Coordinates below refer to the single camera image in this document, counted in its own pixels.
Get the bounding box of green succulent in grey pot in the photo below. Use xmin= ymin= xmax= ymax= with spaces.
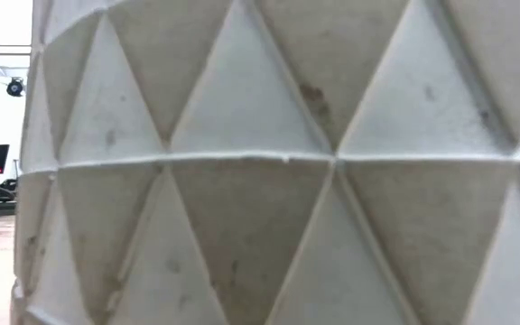
xmin=10 ymin=0 xmax=520 ymax=325

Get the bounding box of black round wheel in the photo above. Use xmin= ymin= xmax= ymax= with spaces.
xmin=5 ymin=77 xmax=25 ymax=98

